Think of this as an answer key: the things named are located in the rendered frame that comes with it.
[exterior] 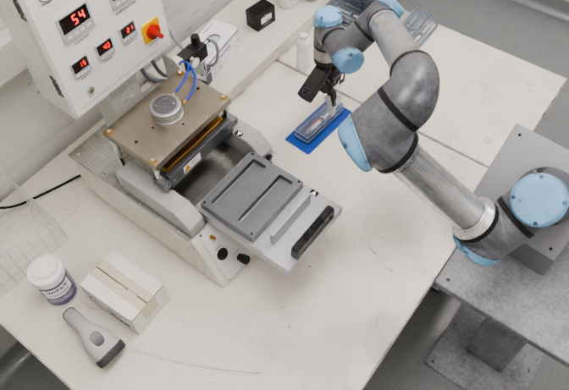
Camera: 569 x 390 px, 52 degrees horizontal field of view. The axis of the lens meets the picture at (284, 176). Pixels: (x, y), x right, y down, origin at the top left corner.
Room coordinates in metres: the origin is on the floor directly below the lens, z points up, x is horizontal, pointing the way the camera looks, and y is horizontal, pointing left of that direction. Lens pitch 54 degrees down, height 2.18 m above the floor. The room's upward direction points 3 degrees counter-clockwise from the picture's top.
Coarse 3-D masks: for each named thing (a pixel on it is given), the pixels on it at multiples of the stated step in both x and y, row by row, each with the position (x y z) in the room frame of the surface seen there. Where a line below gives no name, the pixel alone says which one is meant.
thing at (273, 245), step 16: (304, 192) 0.82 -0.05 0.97; (288, 208) 0.78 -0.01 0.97; (304, 208) 0.77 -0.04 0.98; (320, 208) 0.77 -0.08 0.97; (336, 208) 0.77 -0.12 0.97; (224, 224) 0.74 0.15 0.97; (272, 224) 0.74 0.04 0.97; (288, 224) 0.72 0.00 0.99; (304, 224) 0.73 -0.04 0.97; (240, 240) 0.70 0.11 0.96; (256, 240) 0.69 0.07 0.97; (272, 240) 0.68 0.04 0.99; (288, 240) 0.69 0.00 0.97; (272, 256) 0.65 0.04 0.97; (288, 256) 0.65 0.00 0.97; (304, 256) 0.66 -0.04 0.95; (288, 272) 0.61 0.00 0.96
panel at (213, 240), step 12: (204, 228) 0.76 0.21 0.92; (216, 228) 0.77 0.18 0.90; (204, 240) 0.74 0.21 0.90; (216, 240) 0.75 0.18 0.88; (228, 240) 0.77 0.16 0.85; (216, 252) 0.73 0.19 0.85; (228, 252) 0.75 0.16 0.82; (240, 252) 0.76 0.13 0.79; (216, 264) 0.71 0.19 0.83; (228, 264) 0.72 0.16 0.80; (240, 264) 0.74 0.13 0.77; (228, 276) 0.70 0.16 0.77
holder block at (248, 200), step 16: (256, 160) 0.92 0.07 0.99; (240, 176) 0.88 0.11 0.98; (256, 176) 0.87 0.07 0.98; (272, 176) 0.86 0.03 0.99; (288, 176) 0.86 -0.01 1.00; (224, 192) 0.83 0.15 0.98; (240, 192) 0.83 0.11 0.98; (256, 192) 0.81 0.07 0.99; (272, 192) 0.82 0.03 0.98; (288, 192) 0.81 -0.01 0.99; (208, 208) 0.77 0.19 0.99; (224, 208) 0.78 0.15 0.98; (240, 208) 0.77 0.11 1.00; (256, 208) 0.78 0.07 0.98; (272, 208) 0.77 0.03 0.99; (240, 224) 0.72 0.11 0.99; (256, 224) 0.72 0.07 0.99
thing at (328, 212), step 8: (328, 208) 0.75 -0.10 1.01; (320, 216) 0.73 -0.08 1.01; (328, 216) 0.73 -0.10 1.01; (312, 224) 0.71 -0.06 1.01; (320, 224) 0.71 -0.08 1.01; (312, 232) 0.69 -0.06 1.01; (304, 240) 0.66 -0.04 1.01; (296, 248) 0.65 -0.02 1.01; (304, 248) 0.66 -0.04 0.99; (296, 256) 0.64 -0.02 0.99
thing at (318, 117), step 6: (324, 102) 1.29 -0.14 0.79; (318, 108) 1.27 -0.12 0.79; (324, 108) 1.26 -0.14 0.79; (336, 108) 1.26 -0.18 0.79; (312, 114) 1.24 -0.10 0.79; (318, 114) 1.24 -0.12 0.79; (324, 114) 1.24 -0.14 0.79; (306, 120) 1.22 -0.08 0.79; (312, 120) 1.22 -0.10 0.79; (318, 120) 1.22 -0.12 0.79; (324, 120) 1.21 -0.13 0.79; (300, 126) 1.19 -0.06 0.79; (306, 126) 1.19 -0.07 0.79; (312, 126) 1.19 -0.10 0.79; (318, 126) 1.19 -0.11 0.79; (300, 132) 1.17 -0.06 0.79; (306, 132) 1.17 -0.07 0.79; (312, 132) 1.17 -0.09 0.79
